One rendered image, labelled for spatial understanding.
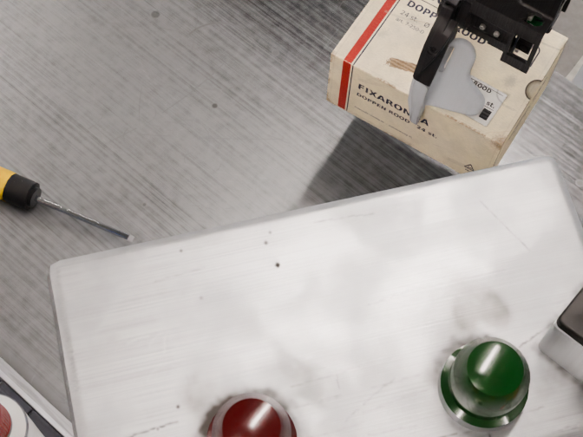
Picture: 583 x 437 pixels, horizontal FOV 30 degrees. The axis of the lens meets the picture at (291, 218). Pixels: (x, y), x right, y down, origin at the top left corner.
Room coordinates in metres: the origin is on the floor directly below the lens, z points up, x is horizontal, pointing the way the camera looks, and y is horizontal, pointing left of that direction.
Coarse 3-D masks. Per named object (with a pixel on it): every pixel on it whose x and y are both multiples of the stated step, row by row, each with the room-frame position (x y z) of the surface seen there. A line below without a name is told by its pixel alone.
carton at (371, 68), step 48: (384, 0) 0.56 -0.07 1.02; (432, 0) 0.56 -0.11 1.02; (336, 48) 0.51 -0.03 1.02; (384, 48) 0.51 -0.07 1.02; (480, 48) 0.52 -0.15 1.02; (336, 96) 0.50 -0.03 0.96; (384, 96) 0.48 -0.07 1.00; (528, 96) 0.47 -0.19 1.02; (432, 144) 0.45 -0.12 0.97; (480, 144) 0.43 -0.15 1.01
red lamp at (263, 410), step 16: (240, 400) 0.08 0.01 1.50; (256, 400) 0.08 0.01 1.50; (272, 400) 0.08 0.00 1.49; (224, 416) 0.07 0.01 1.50; (240, 416) 0.07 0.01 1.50; (256, 416) 0.07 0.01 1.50; (272, 416) 0.07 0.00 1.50; (288, 416) 0.08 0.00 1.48; (208, 432) 0.07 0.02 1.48; (224, 432) 0.07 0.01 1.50; (240, 432) 0.07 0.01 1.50; (256, 432) 0.07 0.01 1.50; (272, 432) 0.07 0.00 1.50; (288, 432) 0.07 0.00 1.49
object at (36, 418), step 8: (0, 384) 0.24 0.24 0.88; (0, 392) 0.24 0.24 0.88; (8, 392) 0.24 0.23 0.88; (16, 400) 0.23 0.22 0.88; (24, 408) 0.22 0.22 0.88; (32, 416) 0.22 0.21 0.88; (40, 416) 0.22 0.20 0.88; (40, 424) 0.21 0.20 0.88; (48, 424) 0.21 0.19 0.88; (48, 432) 0.21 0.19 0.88; (56, 432) 0.21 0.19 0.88
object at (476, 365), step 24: (456, 360) 0.09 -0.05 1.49; (480, 360) 0.09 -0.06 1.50; (504, 360) 0.09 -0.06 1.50; (456, 384) 0.09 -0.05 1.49; (480, 384) 0.09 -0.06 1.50; (504, 384) 0.09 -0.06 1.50; (528, 384) 0.09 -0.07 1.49; (456, 408) 0.08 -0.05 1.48; (480, 408) 0.08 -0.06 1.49; (504, 408) 0.08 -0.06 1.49
